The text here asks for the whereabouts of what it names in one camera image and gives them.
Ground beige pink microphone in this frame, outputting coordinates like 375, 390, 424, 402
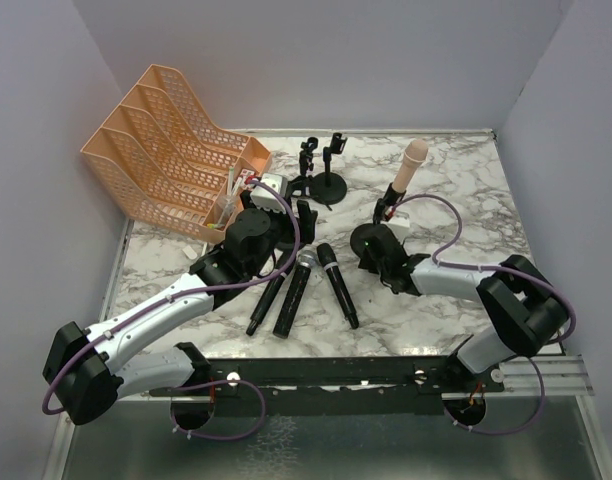
391, 139, 429, 194

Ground black round base stand rear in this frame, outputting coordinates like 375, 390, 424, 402
310, 132, 347, 206

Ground silver mesh head black microphone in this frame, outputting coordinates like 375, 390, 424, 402
273, 249, 317, 339

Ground black stand with round base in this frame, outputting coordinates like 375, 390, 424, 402
350, 185, 413, 274

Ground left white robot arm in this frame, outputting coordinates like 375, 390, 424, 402
42, 185, 318, 425

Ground pens in organizer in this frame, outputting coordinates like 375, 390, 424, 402
207, 167, 247, 230

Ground black mounting rail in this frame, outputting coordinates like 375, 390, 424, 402
150, 356, 504, 417

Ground small white eraser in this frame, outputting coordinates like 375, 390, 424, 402
182, 246, 197, 260

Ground small red white box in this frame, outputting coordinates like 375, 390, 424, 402
235, 169, 257, 189

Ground small black tripod stand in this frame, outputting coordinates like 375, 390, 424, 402
288, 137, 318, 200

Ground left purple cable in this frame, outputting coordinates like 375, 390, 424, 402
41, 180, 302, 442

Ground purple cable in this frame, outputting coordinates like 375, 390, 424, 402
395, 194, 577, 435
41, 180, 302, 442

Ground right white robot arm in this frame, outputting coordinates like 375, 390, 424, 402
350, 224, 569, 375

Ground orange plastic file organizer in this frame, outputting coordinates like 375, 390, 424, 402
81, 64, 272, 244

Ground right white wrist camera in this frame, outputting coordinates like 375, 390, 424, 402
385, 209, 411, 241

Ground black microphone at far left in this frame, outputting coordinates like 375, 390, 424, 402
246, 273, 287, 336

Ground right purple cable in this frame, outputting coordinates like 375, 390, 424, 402
395, 194, 577, 435

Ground black microphone with white ring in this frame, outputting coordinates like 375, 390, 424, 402
316, 243, 359, 329

